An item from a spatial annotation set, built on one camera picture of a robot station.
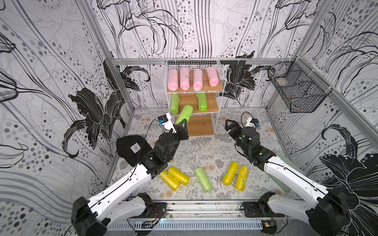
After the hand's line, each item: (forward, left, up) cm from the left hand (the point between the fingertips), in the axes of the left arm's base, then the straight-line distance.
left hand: (187, 124), depth 70 cm
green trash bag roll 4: (-17, -10, -29) cm, 35 cm away
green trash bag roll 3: (+5, +1, +3) cm, 5 cm away
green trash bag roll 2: (+21, +9, -3) cm, 23 cm away
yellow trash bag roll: (-18, +9, -27) cm, 34 cm away
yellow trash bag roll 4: (-19, -29, -26) cm, 44 cm away
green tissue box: (-5, -55, -22) cm, 60 cm away
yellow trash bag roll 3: (-14, -24, -26) cm, 38 cm away
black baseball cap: (-1, +35, -25) cm, 43 cm away
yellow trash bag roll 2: (-16, +3, -27) cm, 32 cm away
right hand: (+6, -23, -6) cm, 24 cm away
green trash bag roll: (+17, -8, -3) cm, 19 cm away
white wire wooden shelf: (+24, -9, -30) cm, 39 cm away
